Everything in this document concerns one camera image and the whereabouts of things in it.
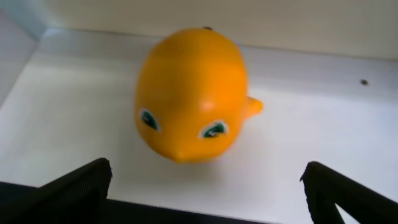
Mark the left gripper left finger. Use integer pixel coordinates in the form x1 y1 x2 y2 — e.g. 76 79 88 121
0 157 113 224

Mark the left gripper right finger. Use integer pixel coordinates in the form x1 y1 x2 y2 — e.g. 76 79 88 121
299 161 398 224

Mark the yellow rubber duck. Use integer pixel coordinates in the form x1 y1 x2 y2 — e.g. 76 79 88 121
133 27 264 165

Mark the white shelf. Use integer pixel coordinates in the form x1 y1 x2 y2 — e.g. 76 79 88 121
0 0 398 224

